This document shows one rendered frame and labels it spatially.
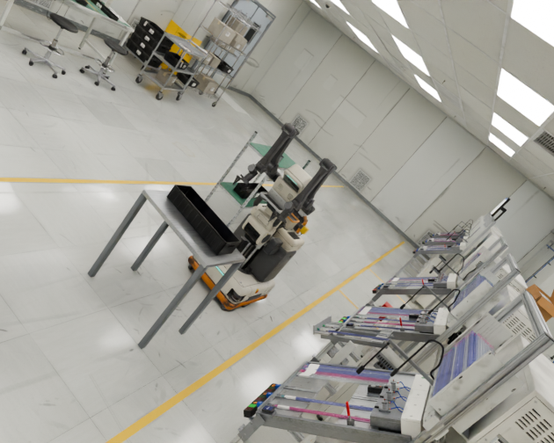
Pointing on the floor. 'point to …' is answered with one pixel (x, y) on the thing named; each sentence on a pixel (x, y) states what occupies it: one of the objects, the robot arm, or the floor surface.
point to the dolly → (142, 35)
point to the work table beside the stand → (204, 254)
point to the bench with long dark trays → (84, 34)
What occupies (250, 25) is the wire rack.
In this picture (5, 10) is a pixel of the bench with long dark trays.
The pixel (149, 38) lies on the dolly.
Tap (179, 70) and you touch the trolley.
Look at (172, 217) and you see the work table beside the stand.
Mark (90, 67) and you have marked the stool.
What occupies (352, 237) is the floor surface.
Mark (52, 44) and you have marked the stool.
